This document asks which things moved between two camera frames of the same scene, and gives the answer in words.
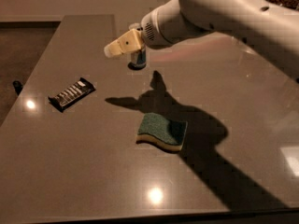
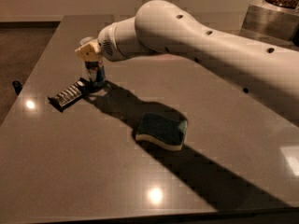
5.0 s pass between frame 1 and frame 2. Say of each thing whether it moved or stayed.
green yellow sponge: stayed
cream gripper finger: moved
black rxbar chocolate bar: stayed
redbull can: moved
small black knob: stayed
